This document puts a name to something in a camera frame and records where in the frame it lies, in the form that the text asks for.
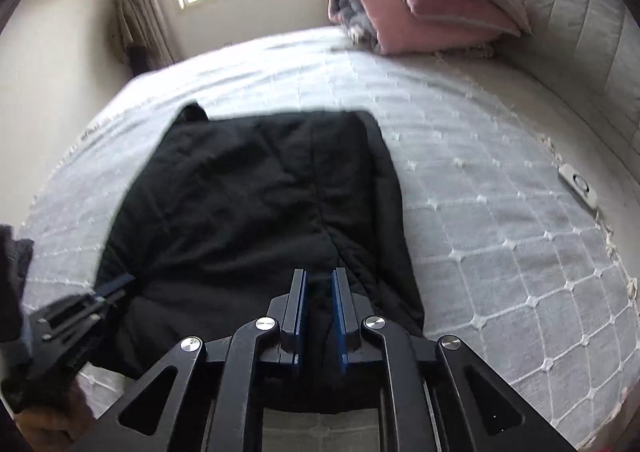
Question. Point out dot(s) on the grey fleece bed sheet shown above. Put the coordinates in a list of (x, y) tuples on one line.
[(548, 117)]

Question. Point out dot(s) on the dark jacket beside bed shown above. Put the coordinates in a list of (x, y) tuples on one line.
[(16, 255)]

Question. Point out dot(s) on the grey quilted bedspread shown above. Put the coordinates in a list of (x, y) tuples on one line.
[(506, 256)]

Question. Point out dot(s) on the black garment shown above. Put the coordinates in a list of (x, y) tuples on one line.
[(223, 214)]

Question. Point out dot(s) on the hanging olive clothing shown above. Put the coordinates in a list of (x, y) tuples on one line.
[(126, 38)]

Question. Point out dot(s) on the pink folded quilt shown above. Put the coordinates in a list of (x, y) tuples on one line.
[(387, 27)]

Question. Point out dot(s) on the grey padded headboard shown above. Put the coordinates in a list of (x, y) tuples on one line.
[(587, 53)]

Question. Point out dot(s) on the white remote control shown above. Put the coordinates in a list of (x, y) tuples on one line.
[(579, 186)]

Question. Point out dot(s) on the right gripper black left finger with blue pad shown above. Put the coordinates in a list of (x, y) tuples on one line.
[(198, 396)]

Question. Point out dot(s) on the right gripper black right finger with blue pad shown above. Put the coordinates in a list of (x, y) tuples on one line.
[(435, 395)]

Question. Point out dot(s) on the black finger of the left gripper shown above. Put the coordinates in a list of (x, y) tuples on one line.
[(115, 290)]

